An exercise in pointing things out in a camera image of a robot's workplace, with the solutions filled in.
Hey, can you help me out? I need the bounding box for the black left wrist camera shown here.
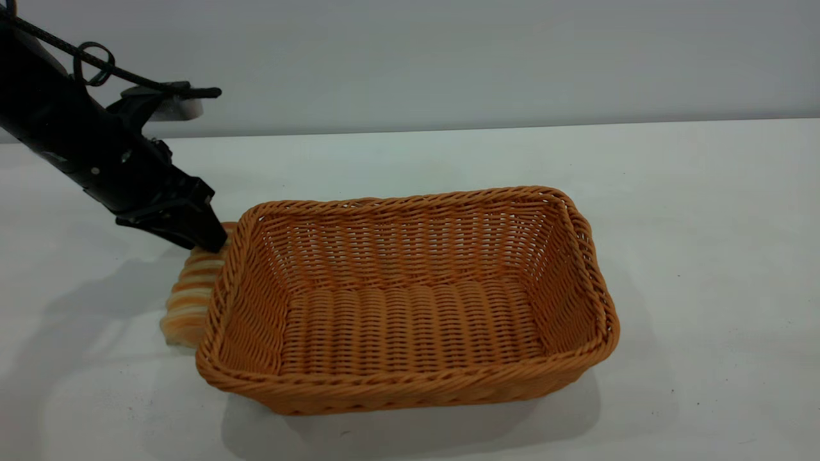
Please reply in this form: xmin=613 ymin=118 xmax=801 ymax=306
xmin=106 ymin=81 xmax=223 ymax=129

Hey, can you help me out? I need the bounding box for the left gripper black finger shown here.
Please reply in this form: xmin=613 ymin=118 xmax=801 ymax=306
xmin=184 ymin=176 xmax=217 ymax=207
xmin=115 ymin=197 xmax=229 ymax=252

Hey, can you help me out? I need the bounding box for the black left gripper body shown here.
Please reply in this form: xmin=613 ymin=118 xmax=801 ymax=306
xmin=82 ymin=133 xmax=201 ymax=222

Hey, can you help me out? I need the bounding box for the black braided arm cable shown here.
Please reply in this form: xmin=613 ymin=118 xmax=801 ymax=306
xmin=0 ymin=5 xmax=193 ymax=94

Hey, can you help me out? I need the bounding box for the orange woven wicker basket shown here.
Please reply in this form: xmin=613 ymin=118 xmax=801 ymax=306
xmin=195 ymin=185 xmax=621 ymax=417

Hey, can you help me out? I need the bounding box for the striped bread loaf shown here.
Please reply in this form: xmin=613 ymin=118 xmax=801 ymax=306
xmin=160 ymin=221 xmax=238 ymax=350

